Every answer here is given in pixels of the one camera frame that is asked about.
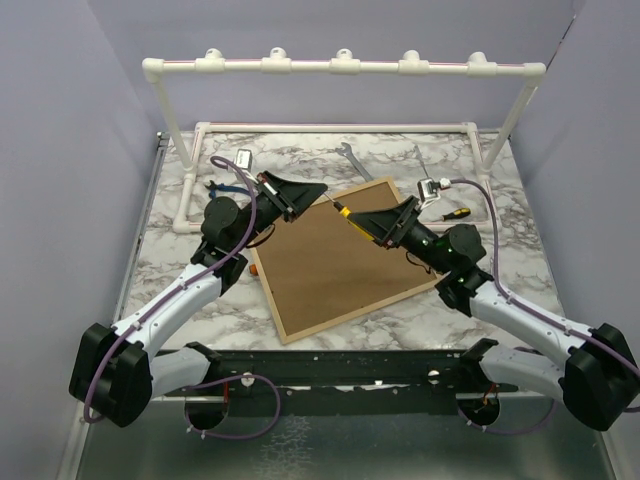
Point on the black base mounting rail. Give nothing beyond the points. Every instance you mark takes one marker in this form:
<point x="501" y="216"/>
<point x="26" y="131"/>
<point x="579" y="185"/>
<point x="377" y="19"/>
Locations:
<point x="337" y="383"/>

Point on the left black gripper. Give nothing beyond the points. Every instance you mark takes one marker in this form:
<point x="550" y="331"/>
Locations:
<point x="291" y="198"/>

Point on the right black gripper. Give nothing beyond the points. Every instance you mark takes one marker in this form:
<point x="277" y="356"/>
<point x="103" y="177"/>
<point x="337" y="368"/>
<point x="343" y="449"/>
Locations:
<point x="382" y="223"/>

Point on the wooden picture frame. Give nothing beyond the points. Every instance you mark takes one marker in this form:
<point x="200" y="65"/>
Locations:
<point x="318" y="272"/>

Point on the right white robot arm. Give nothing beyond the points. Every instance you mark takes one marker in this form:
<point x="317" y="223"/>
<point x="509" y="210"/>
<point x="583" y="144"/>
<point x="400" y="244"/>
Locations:
<point x="591" y="371"/>

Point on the white PVC pipe rack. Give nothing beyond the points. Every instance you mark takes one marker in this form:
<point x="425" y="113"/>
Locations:
<point x="342" y="64"/>

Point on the large grey wrench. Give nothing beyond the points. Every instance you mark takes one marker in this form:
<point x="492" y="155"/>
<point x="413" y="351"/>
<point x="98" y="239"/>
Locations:
<point x="346" y="151"/>

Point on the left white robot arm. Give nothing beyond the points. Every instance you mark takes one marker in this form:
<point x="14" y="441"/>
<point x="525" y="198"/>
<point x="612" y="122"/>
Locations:
<point x="119" y="369"/>

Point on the blue handled pliers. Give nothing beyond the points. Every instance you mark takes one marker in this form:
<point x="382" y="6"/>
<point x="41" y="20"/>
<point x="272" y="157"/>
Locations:
<point x="217" y="188"/>

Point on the black yellow screwdriver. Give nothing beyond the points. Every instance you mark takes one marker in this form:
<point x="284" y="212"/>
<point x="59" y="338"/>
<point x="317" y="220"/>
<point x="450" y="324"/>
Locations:
<point x="457" y="214"/>

